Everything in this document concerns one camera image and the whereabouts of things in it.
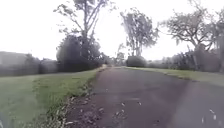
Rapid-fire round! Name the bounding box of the round dark bush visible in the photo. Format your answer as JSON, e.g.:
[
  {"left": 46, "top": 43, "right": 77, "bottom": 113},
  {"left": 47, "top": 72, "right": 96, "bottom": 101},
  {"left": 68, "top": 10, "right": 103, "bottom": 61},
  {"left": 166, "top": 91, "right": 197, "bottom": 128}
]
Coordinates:
[{"left": 125, "top": 55, "right": 148, "bottom": 68}]

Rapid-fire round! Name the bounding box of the dark dense tree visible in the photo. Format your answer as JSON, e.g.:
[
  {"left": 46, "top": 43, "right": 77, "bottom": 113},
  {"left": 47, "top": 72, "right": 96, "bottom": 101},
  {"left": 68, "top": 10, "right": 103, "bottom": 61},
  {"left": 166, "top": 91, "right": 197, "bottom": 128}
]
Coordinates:
[{"left": 55, "top": 34, "right": 105, "bottom": 73}]

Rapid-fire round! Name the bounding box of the dark asphalt path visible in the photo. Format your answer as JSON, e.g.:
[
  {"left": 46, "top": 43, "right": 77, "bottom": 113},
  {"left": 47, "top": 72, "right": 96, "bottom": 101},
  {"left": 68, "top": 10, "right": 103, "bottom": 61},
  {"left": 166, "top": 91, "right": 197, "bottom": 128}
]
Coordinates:
[{"left": 63, "top": 66, "right": 224, "bottom": 128}]

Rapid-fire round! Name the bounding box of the tall leafy tree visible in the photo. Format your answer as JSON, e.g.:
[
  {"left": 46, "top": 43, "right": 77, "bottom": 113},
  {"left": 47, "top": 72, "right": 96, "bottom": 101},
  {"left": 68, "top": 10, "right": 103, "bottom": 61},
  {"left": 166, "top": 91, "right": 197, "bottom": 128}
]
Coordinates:
[{"left": 119, "top": 7, "right": 160, "bottom": 58}]

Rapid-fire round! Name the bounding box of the tall bare tree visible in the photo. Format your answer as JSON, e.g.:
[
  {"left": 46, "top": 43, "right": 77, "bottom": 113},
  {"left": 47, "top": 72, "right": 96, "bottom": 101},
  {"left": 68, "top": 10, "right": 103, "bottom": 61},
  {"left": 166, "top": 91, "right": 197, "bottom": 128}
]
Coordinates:
[{"left": 53, "top": 0, "right": 116, "bottom": 69}]

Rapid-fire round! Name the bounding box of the row of bushes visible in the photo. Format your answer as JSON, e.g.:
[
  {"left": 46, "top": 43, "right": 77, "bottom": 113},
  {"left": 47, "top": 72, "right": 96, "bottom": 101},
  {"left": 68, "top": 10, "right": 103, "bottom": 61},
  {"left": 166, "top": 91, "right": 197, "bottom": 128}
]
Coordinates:
[{"left": 146, "top": 48, "right": 224, "bottom": 74}]

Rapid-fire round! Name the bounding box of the grass field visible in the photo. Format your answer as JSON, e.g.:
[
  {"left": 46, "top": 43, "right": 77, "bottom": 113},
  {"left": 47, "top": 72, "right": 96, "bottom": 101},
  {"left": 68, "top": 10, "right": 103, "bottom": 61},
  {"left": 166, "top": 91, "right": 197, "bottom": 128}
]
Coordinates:
[{"left": 0, "top": 68, "right": 101, "bottom": 128}]

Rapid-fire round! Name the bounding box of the grass verge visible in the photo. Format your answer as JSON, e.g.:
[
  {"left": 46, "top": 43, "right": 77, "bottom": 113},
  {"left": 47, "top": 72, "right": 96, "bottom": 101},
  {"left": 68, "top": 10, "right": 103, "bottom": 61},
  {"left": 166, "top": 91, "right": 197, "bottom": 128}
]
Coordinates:
[{"left": 128, "top": 66, "right": 224, "bottom": 88}]

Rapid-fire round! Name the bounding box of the dark hedge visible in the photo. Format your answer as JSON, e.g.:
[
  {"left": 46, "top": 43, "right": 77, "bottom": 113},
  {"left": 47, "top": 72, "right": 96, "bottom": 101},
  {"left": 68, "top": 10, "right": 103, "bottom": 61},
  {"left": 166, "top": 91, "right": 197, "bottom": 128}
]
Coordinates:
[{"left": 0, "top": 50, "right": 61, "bottom": 78}]

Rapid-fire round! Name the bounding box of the spreading tree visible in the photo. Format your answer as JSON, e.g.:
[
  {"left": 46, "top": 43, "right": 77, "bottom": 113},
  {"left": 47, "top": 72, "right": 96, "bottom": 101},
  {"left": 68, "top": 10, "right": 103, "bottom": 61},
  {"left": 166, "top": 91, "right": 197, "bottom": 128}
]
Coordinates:
[{"left": 158, "top": 0, "right": 224, "bottom": 73}]

